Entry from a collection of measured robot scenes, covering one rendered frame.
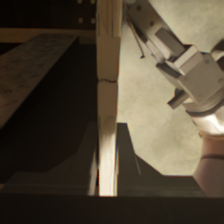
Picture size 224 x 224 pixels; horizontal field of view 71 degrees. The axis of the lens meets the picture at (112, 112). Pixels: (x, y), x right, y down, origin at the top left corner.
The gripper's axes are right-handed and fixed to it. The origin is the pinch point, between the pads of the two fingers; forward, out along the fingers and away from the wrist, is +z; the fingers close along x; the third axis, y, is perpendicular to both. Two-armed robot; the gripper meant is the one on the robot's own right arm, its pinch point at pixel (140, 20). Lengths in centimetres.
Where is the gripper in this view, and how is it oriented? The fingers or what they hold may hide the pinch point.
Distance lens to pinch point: 27.3
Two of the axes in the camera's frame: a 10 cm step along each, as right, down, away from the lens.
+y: -6.9, 6.5, 3.1
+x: 0.3, -4.1, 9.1
